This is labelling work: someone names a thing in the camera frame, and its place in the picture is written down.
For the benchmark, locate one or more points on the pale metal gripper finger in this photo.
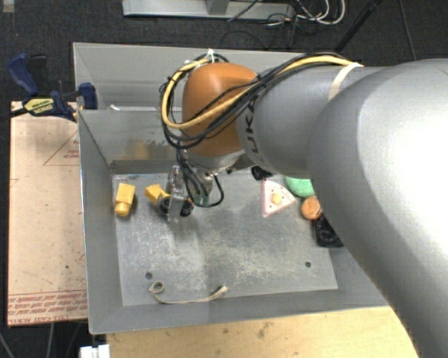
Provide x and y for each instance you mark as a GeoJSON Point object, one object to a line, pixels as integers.
{"type": "Point", "coordinates": [176, 200]}

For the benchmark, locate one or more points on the yellow toy truck black wheels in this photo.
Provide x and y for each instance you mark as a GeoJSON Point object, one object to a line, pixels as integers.
{"type": "Point", "coordinates": [155, 192]}

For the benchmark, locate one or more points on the yellow plastic toy block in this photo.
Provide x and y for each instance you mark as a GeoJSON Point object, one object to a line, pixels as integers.
{"type": "Point", "coordinates": [124, 197]}

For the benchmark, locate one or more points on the grey metal bin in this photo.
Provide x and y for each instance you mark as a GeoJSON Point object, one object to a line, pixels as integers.
{"type": "Point", "coordinates": [224, 252]}

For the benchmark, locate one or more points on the pink triangular toy slice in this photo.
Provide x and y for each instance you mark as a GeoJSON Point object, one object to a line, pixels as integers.
{"type": "Point", "coordinates": [274, 198]}

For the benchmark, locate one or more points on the green sponge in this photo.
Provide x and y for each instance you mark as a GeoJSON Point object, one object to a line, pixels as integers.
{"type": "Point", "coordinates": [300, 186]}

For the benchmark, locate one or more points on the orange toy burger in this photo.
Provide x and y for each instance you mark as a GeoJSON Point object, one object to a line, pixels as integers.
{"type": "Point", "coordinates": [311, 207]}

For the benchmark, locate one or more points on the black crumpled object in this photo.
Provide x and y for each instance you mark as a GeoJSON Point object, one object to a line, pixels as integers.
{"type": "Point", "coordinates": [325, 233]}

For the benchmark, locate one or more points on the brown cardboard board red print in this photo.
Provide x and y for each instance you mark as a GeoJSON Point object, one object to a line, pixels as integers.
{"type": "Point", "coordinates": [45, 218]}

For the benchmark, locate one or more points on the black cylinder on white bracket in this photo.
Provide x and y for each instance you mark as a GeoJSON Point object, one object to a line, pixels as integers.
{"type": "Point", "coordinates": [260, 172]}

